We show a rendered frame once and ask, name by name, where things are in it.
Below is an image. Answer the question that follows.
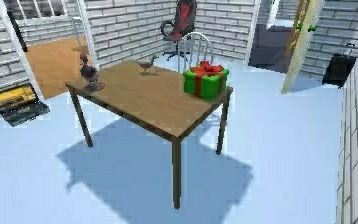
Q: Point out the brown wooden table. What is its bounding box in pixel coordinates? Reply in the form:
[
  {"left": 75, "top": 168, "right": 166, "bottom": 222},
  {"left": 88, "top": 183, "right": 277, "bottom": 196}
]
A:
[{"left": 64, "top": 59, "right": 234, "bottom": 211}]

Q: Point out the green gift box red ribbon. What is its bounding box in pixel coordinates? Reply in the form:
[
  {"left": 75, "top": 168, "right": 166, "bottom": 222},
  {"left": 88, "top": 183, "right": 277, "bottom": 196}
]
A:
[{"left": 182, "top": 60, "right": 230, "bottom": 101}]

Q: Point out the small grey bird statue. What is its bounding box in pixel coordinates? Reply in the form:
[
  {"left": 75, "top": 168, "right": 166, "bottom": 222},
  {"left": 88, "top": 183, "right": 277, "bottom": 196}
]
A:
[{"left": 137, "top": 54, "right": 160, "bottom": 74}]

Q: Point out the white wooden chair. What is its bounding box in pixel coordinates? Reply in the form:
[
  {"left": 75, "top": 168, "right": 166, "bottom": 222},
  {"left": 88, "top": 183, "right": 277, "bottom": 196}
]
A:
[{"left": 177, "top": 31, "right": 215, "bottom": 74}]

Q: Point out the red black office chair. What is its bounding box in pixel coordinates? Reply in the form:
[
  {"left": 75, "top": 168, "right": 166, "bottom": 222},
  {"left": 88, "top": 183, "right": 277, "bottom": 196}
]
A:
[{"left": 159, "top": 0, "right": 198, "bottom": 62}]

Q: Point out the dark duck statue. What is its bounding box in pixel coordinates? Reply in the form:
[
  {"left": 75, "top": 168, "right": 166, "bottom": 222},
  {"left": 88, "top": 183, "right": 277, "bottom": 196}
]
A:
[{"left": 79, "top": 52, "right": 106, "bottom": 92}]

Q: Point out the pale yellow room door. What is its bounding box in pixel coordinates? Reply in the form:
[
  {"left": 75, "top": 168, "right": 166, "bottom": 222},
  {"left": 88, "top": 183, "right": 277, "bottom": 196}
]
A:
[{"left": 281, "top": 0, "right": 326, "bottom": 95}]

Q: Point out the open black laptop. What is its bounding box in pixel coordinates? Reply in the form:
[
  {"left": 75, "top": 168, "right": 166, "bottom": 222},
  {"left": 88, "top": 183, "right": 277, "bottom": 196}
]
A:
[{"left": 0, "top": 81, "right": 51, "bottom": 128}]

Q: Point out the black suitcase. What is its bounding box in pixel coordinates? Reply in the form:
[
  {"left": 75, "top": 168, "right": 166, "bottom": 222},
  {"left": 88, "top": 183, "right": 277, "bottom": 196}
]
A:
[{"left": 321, "top": 42, "right": 358, "bottom": 89}]

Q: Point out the white room door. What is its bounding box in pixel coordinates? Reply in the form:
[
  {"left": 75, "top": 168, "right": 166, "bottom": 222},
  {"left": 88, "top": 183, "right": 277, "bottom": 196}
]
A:
[{"left": 0, "top": 0, "right": 45, "bottom": 101}]

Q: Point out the white framed window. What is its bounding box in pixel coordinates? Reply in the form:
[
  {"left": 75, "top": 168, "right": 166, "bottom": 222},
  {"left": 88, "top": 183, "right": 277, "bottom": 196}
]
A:
[{"left": 1, "top": 0, "right": 70, "bottom": 22}]

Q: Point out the green door handle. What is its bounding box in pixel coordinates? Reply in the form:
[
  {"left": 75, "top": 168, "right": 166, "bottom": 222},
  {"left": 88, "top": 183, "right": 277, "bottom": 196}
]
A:
[{"left": 294, "top": 23, "right": 319, "bottom": 33}]

